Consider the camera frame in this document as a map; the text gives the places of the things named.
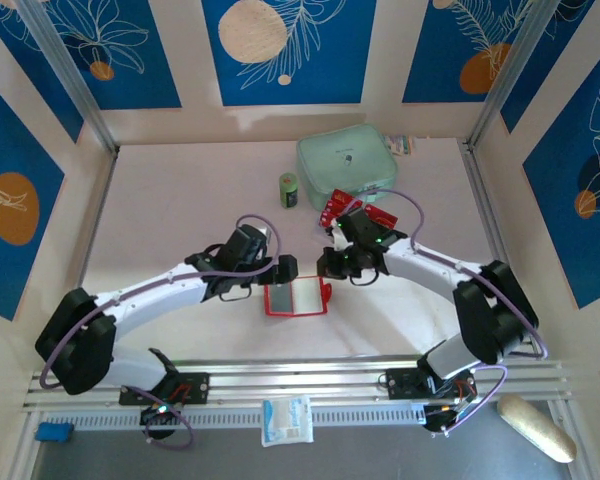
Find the red leather card holder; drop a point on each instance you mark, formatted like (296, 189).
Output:
(307, 295)

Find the clear acrylic card stand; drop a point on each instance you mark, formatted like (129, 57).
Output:
(360, 201)

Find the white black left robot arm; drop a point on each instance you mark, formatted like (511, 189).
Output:
(155, 290)

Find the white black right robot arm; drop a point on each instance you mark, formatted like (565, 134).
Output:
(425, 265)

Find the red credit card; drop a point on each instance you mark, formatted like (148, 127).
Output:
(326, 217)
(332, 206)
(342, 196)
(385, 216)

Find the green cylindrical can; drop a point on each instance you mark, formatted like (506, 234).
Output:
(288, 192)

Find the mint green zip pouch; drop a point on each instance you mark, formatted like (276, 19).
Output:
(345, 160)

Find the printed paper sachet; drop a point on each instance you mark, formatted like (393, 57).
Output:
(401, 144)

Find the white blue tissue packet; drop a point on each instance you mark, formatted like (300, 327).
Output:
(286, 420)

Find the black right control board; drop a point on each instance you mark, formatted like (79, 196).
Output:
(437, 421)

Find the black control board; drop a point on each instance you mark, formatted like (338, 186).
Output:
(159, 422)
(437, 421)

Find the black left control board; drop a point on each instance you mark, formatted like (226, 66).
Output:
(159, 422)

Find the beige bread loaf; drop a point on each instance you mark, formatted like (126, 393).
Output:
(535, 427)

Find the blue sponge block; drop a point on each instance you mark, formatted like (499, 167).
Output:
(54, 432)

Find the aluminium rail frame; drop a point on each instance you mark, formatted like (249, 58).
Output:
(290, 380)

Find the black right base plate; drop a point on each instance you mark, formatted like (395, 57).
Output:
(400, 384)

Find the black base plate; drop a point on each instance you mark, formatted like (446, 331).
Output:
(195, 387)
(400, 384)

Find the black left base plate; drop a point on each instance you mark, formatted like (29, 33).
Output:
(195, 387)

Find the aluminium side rail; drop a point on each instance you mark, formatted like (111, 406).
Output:
(490, 225)
(97, 220)

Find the aluminium corner post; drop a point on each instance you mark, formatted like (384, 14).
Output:
(65, 60)
(515, 65)

